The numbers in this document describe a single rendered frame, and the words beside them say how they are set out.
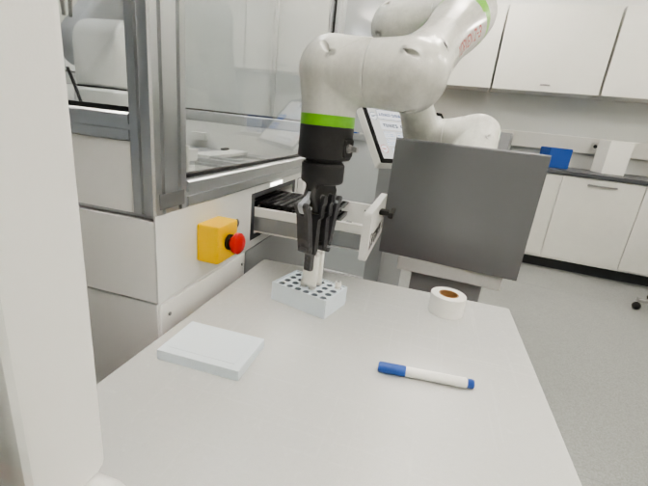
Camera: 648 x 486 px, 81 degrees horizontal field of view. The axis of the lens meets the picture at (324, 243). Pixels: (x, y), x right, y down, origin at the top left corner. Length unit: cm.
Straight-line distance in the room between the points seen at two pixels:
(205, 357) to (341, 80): 45
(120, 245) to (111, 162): 13
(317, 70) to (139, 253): 39
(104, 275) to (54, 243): 53
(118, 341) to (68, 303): 56
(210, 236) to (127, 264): 14
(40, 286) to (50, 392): 5
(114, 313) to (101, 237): 14
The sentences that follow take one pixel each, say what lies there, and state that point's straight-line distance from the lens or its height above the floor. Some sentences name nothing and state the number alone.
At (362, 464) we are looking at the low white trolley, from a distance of 48.
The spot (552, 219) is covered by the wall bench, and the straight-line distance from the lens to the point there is 398.
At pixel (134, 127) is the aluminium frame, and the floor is 107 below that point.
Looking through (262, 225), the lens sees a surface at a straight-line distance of 92.
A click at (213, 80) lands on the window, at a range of 76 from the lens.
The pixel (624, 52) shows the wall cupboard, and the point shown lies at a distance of 440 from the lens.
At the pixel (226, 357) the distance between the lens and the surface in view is 58.
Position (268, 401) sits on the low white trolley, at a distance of 53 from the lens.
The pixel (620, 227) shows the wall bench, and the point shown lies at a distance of 412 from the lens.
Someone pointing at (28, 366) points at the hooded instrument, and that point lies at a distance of 21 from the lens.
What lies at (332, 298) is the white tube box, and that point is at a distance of 71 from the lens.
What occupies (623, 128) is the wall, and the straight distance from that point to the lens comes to 476.
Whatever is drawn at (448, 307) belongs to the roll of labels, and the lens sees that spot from 79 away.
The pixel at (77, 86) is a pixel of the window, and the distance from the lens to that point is 71.
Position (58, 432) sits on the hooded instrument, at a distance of 24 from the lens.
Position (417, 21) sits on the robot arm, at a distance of 101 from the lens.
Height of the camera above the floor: 111
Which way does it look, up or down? 18 degrees down
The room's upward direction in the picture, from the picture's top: 6 degrees clockwise
